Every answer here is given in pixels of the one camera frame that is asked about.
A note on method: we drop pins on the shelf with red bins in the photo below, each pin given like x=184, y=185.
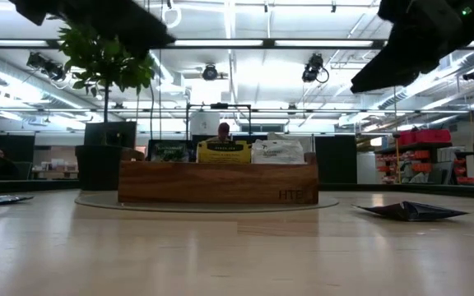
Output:
x=422, y=135

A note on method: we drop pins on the person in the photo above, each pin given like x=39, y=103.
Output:
x=0, y=164
x=223, y=130

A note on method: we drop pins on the black ceiling spotlight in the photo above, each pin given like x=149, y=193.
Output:
x=52, y=72

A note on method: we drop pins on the black partition panel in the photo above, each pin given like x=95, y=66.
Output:
x=335, y=160

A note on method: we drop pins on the black plant pot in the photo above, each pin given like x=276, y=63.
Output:
x=97, y=164

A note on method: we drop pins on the black ceiling lamp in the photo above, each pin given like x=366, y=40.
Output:
x=472, y=75

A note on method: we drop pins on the black aluminium table frame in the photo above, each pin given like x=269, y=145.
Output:
x=426, y=191

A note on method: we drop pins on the black overhead light bar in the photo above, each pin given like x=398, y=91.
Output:
x=261, y=43

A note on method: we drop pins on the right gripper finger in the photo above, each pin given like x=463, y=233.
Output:
x=393, y=70

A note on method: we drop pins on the wooden tea organiser box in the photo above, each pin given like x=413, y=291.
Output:
x=216, y=183

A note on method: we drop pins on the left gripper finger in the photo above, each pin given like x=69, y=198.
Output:
x=126, y=29

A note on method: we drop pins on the green yellow tea packet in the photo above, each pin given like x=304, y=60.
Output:
x=169, y=151

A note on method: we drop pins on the green leafy plant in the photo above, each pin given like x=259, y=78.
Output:
x=105, y=66

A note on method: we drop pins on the round grey mat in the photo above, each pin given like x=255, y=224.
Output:
x=204, y=207

